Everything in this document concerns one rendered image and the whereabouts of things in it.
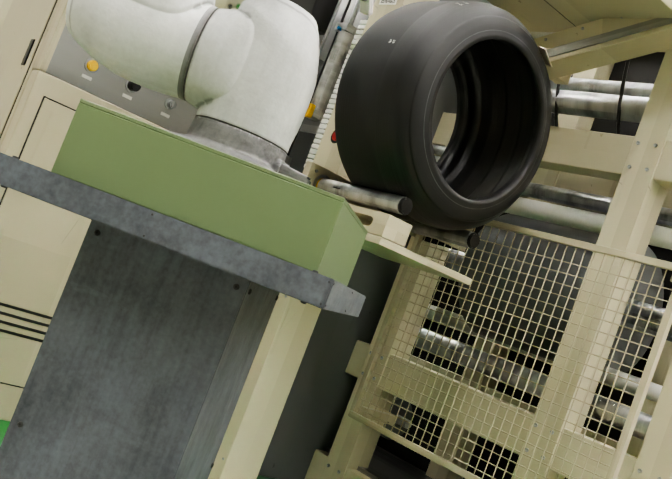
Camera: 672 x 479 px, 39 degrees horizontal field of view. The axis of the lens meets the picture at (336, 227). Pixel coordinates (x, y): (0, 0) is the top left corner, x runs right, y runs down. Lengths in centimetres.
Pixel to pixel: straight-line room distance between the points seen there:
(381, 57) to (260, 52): 98
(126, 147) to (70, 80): 137
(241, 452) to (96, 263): 141
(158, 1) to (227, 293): 45
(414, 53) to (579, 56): 67
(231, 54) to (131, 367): 48
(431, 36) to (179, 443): 132
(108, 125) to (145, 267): 21
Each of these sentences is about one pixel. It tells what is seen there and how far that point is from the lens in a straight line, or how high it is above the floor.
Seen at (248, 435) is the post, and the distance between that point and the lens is 269.
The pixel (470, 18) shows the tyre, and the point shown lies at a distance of 241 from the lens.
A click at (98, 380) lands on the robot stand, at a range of 137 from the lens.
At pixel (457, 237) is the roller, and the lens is 254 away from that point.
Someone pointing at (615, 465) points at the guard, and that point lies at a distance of 238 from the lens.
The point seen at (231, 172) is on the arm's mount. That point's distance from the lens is 124.
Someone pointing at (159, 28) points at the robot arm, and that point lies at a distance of 144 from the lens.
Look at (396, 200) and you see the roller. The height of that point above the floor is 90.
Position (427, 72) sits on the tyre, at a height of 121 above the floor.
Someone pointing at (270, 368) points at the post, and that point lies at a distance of 266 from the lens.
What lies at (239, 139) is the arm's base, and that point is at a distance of 140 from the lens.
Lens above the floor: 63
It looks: 4 degrees up
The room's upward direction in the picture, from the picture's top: 21 degrees clockwise
